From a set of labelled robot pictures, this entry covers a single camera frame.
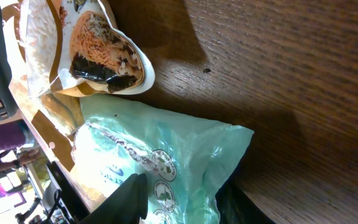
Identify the beige seed pouch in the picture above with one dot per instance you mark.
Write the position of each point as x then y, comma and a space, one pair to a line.
70, 63

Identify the seated person in background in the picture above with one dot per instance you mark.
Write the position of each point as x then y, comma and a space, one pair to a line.
16, 134

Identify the background desk clutter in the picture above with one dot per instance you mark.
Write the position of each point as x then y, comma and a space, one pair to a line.
39, 193

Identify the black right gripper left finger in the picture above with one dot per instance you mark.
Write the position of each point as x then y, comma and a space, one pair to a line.
128, 204

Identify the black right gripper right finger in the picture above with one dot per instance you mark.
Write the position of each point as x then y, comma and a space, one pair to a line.
236, 207

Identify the teal wet wipes pack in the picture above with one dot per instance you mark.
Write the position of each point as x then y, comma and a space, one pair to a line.
186, 159

